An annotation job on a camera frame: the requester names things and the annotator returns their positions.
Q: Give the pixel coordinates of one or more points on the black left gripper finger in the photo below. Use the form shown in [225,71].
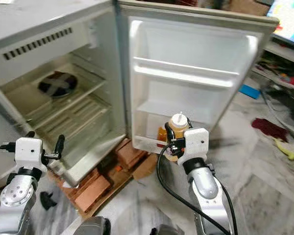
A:
[59,146]
[30,134]

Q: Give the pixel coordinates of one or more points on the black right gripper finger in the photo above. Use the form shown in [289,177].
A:
[169,132]

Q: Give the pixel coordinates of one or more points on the orange juice bottle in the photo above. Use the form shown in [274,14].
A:
[180,128]
[161,137]

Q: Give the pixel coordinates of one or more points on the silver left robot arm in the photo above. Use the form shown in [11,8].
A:
[17,196]

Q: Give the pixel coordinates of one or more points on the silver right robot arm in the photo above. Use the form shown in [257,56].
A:
[206,188]

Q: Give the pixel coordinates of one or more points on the glass fridge shelf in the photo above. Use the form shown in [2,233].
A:
[88,93]

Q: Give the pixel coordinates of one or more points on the grey fridge cabinet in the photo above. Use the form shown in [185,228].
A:
[19,24]

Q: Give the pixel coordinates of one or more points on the white slatted crisper cover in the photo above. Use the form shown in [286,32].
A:
[76,120]

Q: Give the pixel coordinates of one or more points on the red clay brick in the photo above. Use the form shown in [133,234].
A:
[92,193]
[134,160]
[127,148]

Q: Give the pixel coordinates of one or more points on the black floor scrap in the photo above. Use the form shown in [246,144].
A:
[50,199]

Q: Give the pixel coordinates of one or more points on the grey right robot leg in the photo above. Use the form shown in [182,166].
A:
[166,230]

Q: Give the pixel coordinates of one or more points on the grey robot leg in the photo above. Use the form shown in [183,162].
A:
[166,230]
[93,227]

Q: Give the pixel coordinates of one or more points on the grey left robot leg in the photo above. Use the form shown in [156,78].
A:
[93,227]

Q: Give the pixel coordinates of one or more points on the blue flat rectangular pad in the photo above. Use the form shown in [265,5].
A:
[250,92]

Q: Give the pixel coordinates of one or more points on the dark red cloth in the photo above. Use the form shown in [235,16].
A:
[269,129]

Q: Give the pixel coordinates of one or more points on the yellow green plastic object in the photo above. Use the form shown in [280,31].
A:
[289,151]

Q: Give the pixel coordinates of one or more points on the brown carton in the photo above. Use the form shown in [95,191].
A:
[247,7]

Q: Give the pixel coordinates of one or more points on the lit colourful screen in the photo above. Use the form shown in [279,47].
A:
[289,19]

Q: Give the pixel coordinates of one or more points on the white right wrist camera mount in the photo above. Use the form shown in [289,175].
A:
[193,144]

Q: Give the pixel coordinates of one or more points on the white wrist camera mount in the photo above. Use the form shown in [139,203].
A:
[29,152]
[193,144]

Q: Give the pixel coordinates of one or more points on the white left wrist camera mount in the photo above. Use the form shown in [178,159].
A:
[29,152]

